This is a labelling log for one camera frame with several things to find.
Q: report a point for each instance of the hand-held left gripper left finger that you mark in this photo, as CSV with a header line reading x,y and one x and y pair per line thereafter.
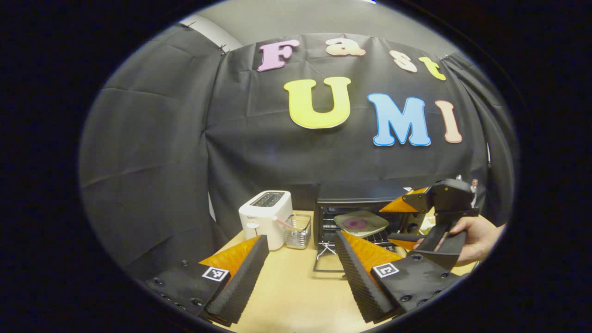
x,y
243,282

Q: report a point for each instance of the pale green square plate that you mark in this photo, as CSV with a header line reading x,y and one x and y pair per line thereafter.
x,y
370,222

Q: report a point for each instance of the pink round food slice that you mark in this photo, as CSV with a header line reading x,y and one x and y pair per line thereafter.
x,y
355,224

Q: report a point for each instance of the black backdrop cloth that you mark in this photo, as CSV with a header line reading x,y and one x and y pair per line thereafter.
x,y
259,157

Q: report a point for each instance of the black electric oven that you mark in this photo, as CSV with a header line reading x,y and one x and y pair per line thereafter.
x,y
351,194

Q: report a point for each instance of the pink straw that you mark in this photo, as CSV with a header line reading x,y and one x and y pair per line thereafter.
x,y
283,222

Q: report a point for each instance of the white toaster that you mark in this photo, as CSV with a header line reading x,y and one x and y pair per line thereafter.
x,y
263,217

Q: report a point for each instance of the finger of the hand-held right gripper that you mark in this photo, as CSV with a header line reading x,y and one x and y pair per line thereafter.
x,y
407,201
409,239

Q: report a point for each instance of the clear glass container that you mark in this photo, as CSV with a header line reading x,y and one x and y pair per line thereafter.
x,y
298,233

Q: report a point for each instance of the clear bottle with red label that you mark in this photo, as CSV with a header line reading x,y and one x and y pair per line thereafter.
x,y
474,192

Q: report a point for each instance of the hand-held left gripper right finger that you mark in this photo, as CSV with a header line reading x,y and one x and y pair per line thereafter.
x,y
363,282

